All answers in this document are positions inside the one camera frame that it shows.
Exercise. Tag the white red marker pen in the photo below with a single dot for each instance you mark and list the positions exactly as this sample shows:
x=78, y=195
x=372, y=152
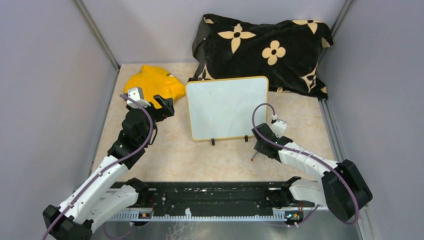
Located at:
x=254, y=156

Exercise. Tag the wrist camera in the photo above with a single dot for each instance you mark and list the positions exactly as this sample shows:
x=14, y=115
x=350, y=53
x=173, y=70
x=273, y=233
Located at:
x=136, y=94
x=278, y=126

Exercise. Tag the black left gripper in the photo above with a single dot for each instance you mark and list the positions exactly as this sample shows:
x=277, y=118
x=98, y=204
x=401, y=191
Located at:
x=167, y=109

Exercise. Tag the yellow folded cloth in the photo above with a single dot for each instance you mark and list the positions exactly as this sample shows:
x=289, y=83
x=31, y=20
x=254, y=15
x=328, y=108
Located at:
x=154, y=80

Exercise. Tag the black floral pillow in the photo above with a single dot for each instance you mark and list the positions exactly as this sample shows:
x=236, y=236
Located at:
x=286, y=53

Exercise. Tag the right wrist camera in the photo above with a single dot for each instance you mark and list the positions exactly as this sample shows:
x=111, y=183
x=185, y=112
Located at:
x=278, y=126

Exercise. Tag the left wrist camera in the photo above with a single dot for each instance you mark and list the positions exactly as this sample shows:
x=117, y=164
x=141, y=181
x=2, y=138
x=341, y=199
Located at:
x=136, y=94

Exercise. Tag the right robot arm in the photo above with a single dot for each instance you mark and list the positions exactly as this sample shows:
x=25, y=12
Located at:
x=338, y=186

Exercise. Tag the yellow-framed whiteboard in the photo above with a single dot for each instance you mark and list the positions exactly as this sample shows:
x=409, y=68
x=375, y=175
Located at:
x=226, y=108

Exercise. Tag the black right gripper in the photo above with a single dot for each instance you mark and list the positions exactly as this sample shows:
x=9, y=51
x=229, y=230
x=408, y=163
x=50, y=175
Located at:
x=259, y=147

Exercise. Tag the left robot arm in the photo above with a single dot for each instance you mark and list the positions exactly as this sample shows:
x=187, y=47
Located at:
x=96, y=200

